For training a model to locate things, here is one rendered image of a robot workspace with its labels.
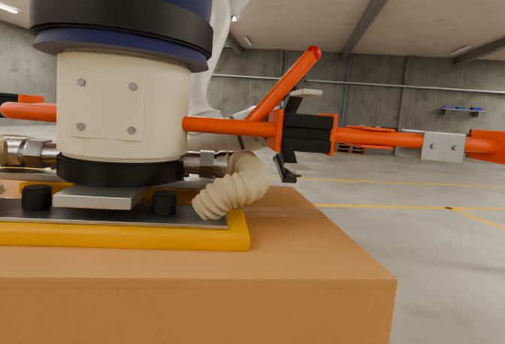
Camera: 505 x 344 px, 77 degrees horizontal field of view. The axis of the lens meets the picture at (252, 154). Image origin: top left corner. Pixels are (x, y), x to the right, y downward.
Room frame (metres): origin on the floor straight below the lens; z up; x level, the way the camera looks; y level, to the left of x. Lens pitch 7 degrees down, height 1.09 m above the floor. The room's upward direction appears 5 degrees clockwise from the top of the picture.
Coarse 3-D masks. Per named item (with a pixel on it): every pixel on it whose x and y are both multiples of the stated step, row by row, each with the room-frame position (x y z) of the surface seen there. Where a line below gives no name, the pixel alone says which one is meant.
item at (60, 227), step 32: (32, 192) 0.34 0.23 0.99; (160, 192) 0.37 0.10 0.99; (0, 224) 0.31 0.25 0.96; (32, 224) 0.32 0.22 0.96; (64, 224) 0.32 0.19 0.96; (96, 224) 0.33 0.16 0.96; (128, 224) 0.33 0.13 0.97; (160, 224) 0.33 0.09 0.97; (192, 224) 0.34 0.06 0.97; (224, 224) 0.35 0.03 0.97
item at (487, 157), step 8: (472, 136) 0.55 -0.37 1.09; (480, 136) 0.53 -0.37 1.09; (488, 136) 0.51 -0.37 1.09; (496, 136) 0.50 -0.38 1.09; (504, 136) 0.49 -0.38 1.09; (504, 144) 0.48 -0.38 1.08; (472, 152) 0.54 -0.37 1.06; (480, 152) 0.53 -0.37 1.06; (504, 152) 0.48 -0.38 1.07; (480, 160) 0.53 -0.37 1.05; (488, 160) 0.51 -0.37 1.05; (496, 160) 0.49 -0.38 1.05; (504, 160) 0.48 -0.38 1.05
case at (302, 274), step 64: (0, 256) 0.28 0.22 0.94; (64, 256) 0.29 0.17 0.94; (128, 256) 0.30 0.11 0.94; (192, 256) 0.31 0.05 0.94; (256, 256) 0.32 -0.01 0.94; (320, 256) 0.33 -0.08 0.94; (0, 320) 0.25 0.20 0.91; (64, 320) 0.25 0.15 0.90; (128, 320) 0.26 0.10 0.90; (192, 320) 0.27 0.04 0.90; (256, 320) 0.28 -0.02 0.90; (320, 320) 0.29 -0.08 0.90; (384, 320) 0.30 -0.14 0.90
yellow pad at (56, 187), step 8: (24, 184) 0.48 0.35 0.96; (32, 184) 0.48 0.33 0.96; (48, 184) 0.48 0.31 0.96; (56, 184) 0.49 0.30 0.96; (64, 184) 0.49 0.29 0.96; (72, 184) 0.49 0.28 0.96; (56, 192) 0.48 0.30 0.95; (152, 192) 0.50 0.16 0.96; (176, 192) 0.51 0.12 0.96; (184, 192) 0.51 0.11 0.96; (192, 192) 0.51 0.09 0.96; (184, 200) 0.51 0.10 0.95
